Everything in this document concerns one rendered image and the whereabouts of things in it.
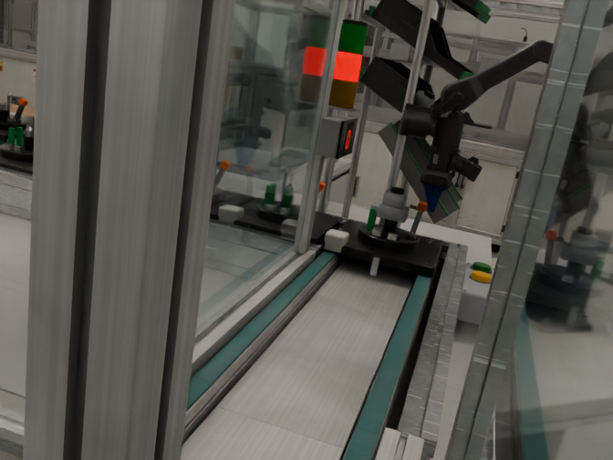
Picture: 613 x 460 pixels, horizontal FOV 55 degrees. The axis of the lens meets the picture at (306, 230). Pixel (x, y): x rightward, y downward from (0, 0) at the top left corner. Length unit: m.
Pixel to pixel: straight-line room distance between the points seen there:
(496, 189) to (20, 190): 4.32
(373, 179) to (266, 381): 4.74
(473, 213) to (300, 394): 4.65
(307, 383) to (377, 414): 0.13
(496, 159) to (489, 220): 0.53
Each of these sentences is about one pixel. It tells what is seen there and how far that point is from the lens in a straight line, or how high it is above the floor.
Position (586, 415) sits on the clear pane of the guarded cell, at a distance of 0.20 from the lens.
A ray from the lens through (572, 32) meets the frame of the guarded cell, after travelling 0.48.
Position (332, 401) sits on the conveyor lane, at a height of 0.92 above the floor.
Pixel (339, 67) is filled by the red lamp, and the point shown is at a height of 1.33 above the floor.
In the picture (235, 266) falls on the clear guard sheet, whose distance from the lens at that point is 0.88.
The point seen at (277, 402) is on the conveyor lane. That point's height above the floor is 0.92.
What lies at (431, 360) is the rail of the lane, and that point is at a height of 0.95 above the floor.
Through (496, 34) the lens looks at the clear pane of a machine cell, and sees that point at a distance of 5.32.
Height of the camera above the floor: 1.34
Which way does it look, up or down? 16 degrees down
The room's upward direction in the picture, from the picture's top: 10 degrees clockwise
